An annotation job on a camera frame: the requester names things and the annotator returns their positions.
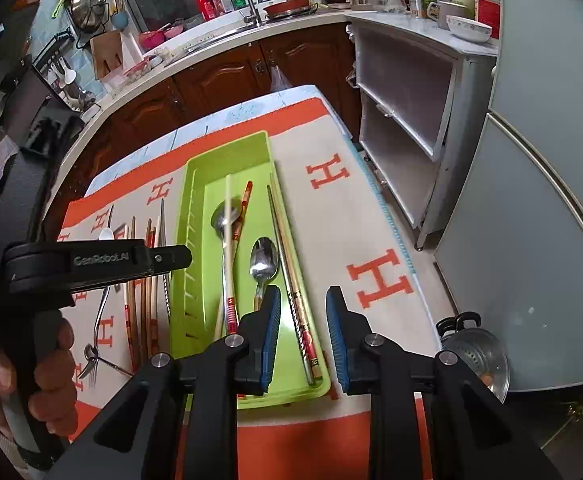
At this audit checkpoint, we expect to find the tan chopstick black band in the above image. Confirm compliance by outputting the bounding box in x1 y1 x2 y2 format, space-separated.
270 192 322 382

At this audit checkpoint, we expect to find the black wall rack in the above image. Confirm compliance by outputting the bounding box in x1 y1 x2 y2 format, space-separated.
31 27 79 68

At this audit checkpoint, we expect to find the stainless steel panel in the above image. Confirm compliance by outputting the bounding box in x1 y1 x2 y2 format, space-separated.
0 150 62 248

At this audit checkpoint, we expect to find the white patterned bowl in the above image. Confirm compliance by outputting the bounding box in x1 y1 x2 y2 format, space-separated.
445 15 492 43

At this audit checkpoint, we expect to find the red lidded container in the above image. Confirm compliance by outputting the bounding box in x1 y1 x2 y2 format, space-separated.
124 60 152 86

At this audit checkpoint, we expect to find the clear plastic bag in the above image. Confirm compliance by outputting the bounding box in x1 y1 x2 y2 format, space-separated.
270 65 295 95

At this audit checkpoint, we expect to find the steel kitchen sink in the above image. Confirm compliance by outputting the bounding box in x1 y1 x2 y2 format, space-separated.
171 22 272 53

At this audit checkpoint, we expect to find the white cutting board holder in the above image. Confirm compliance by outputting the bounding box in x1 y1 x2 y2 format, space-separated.
98 25 144 93

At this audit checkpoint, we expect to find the white mug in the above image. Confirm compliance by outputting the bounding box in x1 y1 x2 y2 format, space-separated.
427 1 467 31

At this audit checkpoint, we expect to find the aluminium cabinet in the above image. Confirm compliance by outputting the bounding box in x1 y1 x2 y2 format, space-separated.
346 22 497 251

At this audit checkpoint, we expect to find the red box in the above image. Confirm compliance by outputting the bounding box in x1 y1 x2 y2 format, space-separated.
475 0 501 41

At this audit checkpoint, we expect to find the wooden cutting board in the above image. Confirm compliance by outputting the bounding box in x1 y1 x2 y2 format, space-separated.
90 30 124 81

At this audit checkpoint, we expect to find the brown wooden chopstick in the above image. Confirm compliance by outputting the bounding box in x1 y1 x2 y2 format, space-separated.
142 218 154 361
129 216 141 368

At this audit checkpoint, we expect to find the steel pot black handle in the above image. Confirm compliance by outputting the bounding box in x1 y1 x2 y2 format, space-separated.
436 311 511 403

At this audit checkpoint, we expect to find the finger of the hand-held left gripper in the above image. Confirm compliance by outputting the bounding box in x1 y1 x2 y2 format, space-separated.
144 244 193 277

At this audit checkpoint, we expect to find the black range hood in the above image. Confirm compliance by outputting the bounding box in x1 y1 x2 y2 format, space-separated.
0 7 89 158

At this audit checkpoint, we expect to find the hanging steel bowl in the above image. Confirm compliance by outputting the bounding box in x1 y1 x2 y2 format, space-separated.
68 0 108 33

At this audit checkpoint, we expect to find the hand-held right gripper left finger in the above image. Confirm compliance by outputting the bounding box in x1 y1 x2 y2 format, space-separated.
56 285 282 480

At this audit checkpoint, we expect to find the red frying pan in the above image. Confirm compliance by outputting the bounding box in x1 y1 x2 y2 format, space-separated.
264 0 317 18

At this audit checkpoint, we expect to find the orange beige printed blanket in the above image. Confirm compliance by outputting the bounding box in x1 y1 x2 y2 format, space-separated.
58 97 445 480

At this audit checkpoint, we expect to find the white chopstick red striped end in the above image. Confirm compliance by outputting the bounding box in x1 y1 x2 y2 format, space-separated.
152 216 164 358
224 174 237 337

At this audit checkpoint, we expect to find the green plastic tray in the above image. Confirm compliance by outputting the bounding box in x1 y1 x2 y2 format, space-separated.
170 131 332 410

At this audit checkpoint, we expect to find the person's left hand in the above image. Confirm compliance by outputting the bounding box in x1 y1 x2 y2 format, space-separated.
0 317 78 436

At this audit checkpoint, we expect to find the white kitchen countertop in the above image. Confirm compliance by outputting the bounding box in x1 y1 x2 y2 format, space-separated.
78 5 499 126

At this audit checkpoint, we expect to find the grey refrigerator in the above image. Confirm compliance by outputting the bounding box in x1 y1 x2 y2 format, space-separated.
434 0 583 391

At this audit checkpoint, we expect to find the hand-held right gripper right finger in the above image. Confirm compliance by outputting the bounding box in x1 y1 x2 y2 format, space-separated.
326 286 562 480

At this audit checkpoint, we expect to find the metal chopstick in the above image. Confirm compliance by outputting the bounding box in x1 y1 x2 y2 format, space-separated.
266 185 317 388
160 198 172 323

